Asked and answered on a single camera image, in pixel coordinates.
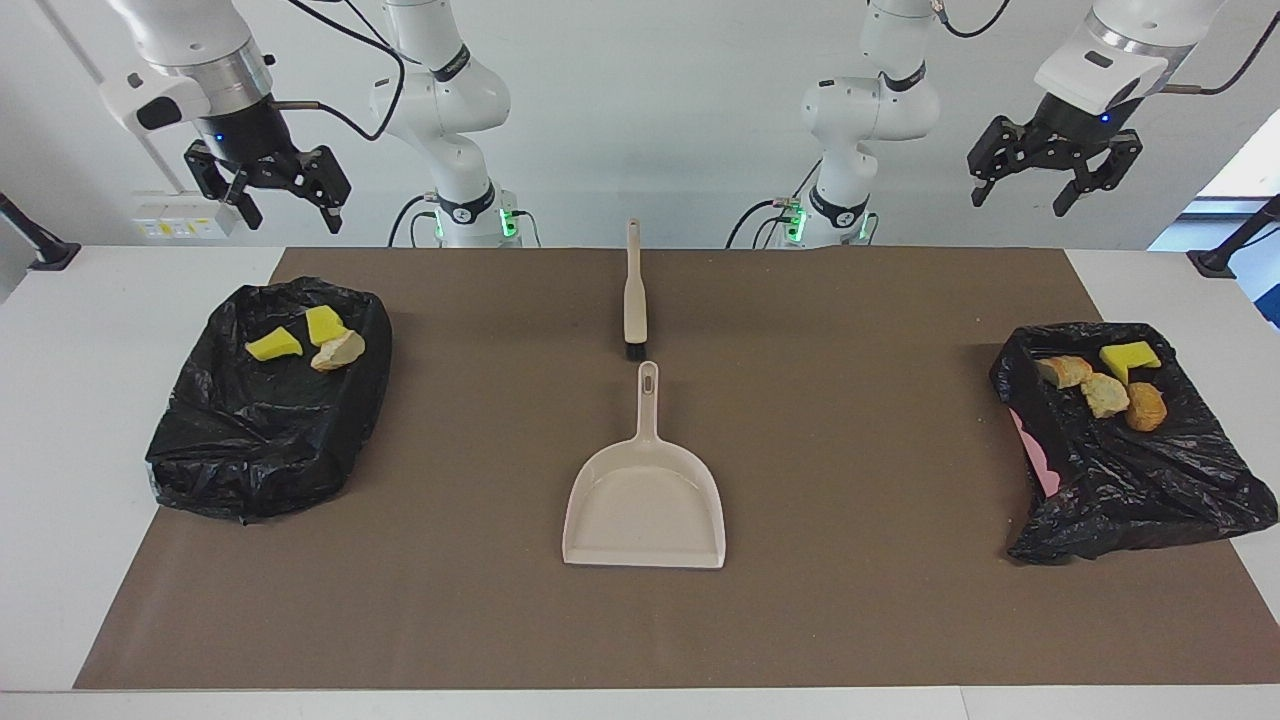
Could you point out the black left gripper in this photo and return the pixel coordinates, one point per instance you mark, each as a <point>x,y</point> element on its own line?
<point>1070,125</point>

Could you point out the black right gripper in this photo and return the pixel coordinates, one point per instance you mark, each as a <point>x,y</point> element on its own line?
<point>245,135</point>

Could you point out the yellow sponge piece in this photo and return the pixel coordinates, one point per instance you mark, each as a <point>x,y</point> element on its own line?
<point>325,325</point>
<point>1128,357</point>
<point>274,345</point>

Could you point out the croissant bread piece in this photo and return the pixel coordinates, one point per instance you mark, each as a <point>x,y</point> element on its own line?
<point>340,352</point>

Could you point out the sliced striped bread piece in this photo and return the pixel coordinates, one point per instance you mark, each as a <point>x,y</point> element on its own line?
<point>1064,371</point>

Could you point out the pale bread chunk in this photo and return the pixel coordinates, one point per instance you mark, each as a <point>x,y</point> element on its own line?
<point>1105,395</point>

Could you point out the brown bread roll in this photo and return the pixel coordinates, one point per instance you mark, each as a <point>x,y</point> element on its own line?
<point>1146,407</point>

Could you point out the beige hand brush black bristles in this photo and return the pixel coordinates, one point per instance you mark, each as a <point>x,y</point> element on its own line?
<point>634,300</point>

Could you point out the beige plastic dustpan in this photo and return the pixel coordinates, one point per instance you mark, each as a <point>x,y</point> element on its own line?
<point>645,500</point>

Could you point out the bin lined with black bag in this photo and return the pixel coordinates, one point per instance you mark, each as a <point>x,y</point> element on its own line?
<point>270,430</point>

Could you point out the pink plastic bin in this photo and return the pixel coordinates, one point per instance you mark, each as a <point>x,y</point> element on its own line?
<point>1040,465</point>

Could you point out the crumpled black trash bag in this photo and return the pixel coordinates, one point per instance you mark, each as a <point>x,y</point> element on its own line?
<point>1130,470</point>

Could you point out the brown table mat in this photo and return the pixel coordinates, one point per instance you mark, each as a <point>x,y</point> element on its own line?
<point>640,620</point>

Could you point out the white wall power strip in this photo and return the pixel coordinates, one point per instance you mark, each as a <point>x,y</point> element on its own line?
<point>170,222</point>

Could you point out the black table clamp mount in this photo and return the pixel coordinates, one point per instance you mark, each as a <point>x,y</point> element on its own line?
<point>1225,258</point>
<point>40,250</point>

